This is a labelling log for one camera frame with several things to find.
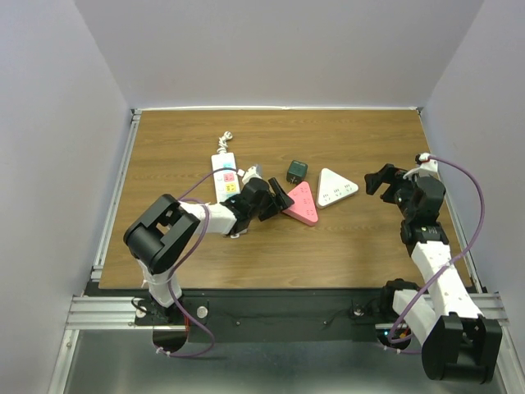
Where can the white colourful power strip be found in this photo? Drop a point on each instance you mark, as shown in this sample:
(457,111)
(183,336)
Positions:
(226,185)

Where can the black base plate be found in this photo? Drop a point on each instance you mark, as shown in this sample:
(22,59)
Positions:
(272,315)

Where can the dark green cube adapter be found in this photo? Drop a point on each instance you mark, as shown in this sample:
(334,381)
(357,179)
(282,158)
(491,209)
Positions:
(296,172)

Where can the white triangular power socket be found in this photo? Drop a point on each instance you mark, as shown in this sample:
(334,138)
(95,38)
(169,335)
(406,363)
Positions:
(332,188)

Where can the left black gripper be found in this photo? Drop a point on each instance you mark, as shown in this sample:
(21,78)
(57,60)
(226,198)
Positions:
(281,197)

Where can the pink triangular power socket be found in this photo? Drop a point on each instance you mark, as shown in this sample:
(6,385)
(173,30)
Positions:
(303,209)

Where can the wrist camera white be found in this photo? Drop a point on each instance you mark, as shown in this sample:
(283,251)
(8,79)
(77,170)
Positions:
(253,172)
(425,166)

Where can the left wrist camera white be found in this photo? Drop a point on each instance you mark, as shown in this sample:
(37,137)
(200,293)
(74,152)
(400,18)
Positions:
(253,172)

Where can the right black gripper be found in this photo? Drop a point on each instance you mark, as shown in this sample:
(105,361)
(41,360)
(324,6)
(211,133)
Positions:
(387,174)

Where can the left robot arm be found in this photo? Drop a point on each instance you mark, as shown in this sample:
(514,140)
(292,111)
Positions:
(158,238)

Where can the back aluminium rail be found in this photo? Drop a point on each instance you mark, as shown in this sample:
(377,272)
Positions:
(276,108)

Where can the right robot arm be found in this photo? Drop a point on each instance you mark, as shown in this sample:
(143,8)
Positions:
(458,342)

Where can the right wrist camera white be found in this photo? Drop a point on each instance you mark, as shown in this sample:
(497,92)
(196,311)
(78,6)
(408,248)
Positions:
(425,166)

